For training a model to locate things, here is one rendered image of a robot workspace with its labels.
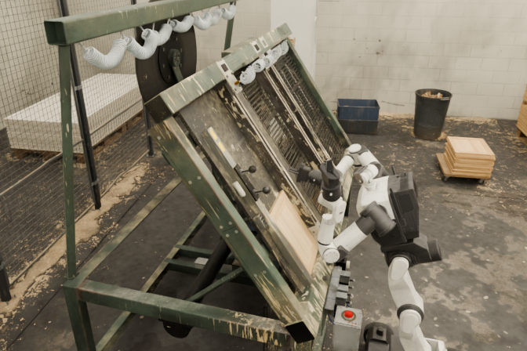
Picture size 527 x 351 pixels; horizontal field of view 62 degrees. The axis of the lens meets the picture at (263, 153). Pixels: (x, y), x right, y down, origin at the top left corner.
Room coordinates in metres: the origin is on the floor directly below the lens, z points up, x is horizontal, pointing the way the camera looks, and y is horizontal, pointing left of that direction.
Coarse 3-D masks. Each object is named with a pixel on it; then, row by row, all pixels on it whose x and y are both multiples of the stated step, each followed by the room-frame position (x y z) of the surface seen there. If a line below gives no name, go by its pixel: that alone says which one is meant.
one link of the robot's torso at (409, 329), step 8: (408, 312) 1.85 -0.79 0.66; (416, 312) 1.85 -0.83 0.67; (400, 320) 1.86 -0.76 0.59; (408, 320) 1.84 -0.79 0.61; (416, 320) 1.83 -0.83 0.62; (400, 328) 1.86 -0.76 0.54; (408, 328) 1.84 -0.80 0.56; (416, 328) 1.90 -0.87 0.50; (400, 336) 1.89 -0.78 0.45; (408, 336) 1.86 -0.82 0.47; (416, 336) 1.87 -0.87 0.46; (408, 344) 1.88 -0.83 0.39; (416, 344) 1.87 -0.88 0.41; (424, 344) 1.90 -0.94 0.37
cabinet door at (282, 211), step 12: (276, 204) 2.05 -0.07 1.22; (288, 204) 2.15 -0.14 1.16; (276, 216) 1.98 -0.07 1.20; (288, 216) 2.07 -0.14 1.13; (288, 228) 2.00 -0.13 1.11; (300, 228) 2.10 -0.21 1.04; (288, 240) 1.92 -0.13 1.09; (300, 240) 2.03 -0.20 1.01; (312, 240) 2.12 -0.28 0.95; (300, 252) 1.95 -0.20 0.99; (312, 252) 2.04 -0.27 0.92; (312, 264) 1.96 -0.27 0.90
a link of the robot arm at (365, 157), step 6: (354, 144) 2.50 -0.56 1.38; (348, 150) 2.47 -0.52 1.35; (354, 150) 2.44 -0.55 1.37; (360, 150) 2.43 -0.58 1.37; (366, 150) 2.42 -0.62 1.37; (360, 156) 2.41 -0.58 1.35; (366, 156) 2.37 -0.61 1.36; (372, 156) 2.37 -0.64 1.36; (360, 162) 2.40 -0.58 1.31; (366, 162) 2.32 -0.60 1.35
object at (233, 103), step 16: (224, 96) 2.30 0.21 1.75; (240, 112) 2.27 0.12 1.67; (240, 128) 2.27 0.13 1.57; (256, 128) 2.29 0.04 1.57; (256, 144) 2.25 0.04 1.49; (272, 160) 2.22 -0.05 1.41; (272, 176) 2.22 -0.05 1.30; (288, 176) 2.24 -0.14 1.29; (288, 192) 2.20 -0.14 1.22; (304, 208) 2.17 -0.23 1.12; (320, 224) 2.20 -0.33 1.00
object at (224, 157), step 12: (204, 132) 1.94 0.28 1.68; (216, 144) 1.92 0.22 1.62; (216, 156) 1.92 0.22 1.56; (228, 156) 1.94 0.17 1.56; (228, 168) 1.91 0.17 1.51; (240, 180) 1.89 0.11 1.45; (252, 204) 1.88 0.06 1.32; (264, 216) 1.86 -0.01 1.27; (276, 228) 1.87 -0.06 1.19; (276, 240) 1.84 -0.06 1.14; (288, 252) 1.82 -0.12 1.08; (300, 264) 1.83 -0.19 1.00; (300, 276) 1.81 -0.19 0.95
